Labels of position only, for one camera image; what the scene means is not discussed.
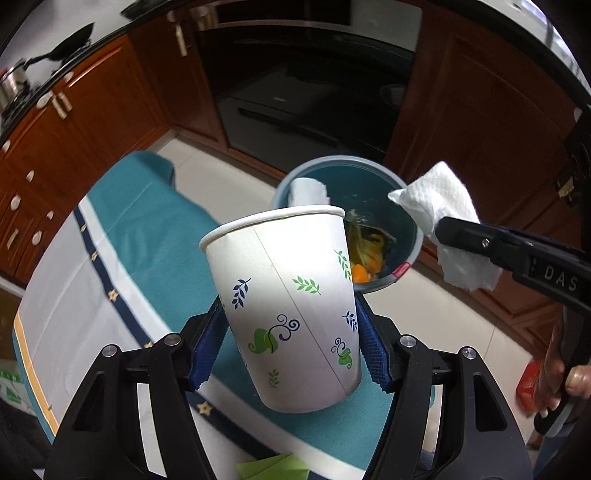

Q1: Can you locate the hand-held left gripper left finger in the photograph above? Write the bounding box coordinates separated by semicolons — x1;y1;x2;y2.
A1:
44;298;229;480

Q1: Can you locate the black frying pan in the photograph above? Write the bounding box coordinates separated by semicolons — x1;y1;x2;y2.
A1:
25;23;93;65

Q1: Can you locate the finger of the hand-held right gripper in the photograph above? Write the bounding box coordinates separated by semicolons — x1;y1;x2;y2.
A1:
435;217;537;274

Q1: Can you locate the black built-in oven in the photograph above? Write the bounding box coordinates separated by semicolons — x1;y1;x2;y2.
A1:
194;0;423;176

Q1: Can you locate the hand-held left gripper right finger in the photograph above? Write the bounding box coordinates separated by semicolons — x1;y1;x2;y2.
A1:
353;295;532;480

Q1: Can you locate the teal round bin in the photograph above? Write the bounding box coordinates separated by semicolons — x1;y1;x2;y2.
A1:
271;156;424;294

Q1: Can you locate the white leaf-print paper cup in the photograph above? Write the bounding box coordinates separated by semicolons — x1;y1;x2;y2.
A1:
198;205;363;414

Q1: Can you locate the wooden kitchen cabinet with drawers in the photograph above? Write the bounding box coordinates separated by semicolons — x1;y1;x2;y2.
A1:
0;14;227;287

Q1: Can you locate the striped teal tablecloth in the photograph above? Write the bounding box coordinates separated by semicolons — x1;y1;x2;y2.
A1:
11;151;437;480

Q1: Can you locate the red plastic basket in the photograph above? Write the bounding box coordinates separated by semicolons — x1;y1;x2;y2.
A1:
516;360;546;411

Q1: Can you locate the green and white bag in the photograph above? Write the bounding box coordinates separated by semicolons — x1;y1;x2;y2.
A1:
0;367;31;411

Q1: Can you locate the green folded paper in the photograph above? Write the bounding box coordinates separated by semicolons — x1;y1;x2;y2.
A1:
236;452;310;480

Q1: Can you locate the white paper towel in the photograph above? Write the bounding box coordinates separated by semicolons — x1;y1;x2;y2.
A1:
288;178;331;207
388;161;504;292

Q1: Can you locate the steel pot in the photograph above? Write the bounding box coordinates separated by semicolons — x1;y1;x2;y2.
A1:
0;65;33;112

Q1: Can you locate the person's right hand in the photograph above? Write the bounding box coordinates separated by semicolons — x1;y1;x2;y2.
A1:
536;318;591;418

